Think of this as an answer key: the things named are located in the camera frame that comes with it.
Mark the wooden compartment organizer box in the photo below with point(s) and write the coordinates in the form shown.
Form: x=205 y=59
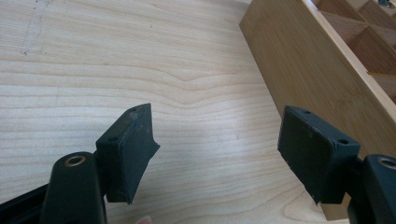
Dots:
x=311 y=62

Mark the small dark object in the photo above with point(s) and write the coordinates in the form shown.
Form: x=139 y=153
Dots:
x=385 y=2

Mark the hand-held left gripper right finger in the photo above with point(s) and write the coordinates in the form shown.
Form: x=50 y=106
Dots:
x=314 y=155

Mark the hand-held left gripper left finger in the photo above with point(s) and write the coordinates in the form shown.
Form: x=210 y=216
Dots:
x=124 y=155

